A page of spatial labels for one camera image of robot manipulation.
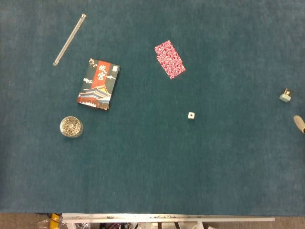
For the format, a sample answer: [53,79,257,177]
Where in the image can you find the teal felt table cloth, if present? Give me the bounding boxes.
[0,0,305,214]

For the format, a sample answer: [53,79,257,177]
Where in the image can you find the red patterned card deck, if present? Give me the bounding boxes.
[154,40,186,80]

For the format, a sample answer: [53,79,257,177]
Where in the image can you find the round clear jar of clips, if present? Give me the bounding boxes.
[59,115,84,138]

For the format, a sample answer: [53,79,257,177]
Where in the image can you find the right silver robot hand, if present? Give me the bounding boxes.
[293,115,305,134]

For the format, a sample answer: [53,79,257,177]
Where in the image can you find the dark palace print card box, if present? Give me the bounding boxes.
[76,58,121,111]

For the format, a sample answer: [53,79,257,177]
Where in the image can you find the yellow object under table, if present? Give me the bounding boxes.
[48,213,61,229]

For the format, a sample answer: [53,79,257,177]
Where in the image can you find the white metal frame rail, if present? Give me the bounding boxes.
[61,213,275,224]

